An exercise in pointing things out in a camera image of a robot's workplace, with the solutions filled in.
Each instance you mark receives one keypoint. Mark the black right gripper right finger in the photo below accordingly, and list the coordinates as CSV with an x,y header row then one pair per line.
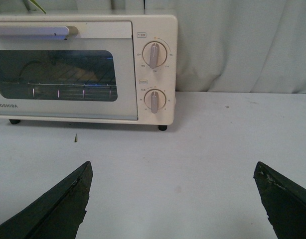
x,y
284,202

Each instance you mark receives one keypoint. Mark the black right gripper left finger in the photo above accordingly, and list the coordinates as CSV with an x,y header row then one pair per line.
x,y
57,214

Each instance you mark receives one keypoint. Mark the cream glass oven door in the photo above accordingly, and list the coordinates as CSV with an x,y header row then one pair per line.
x,y
21,42

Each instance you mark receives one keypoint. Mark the cream Toshiba toaster oven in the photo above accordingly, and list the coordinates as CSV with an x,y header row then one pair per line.
x,y
147,26

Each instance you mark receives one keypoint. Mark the beige timer knob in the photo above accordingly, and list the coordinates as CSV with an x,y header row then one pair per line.
x,y
155,100

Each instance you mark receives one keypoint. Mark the beige temperature knob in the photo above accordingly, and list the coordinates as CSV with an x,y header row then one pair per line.
x,y
154,54

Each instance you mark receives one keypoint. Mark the green spider plant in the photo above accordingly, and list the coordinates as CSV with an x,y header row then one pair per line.
x,y
33,5

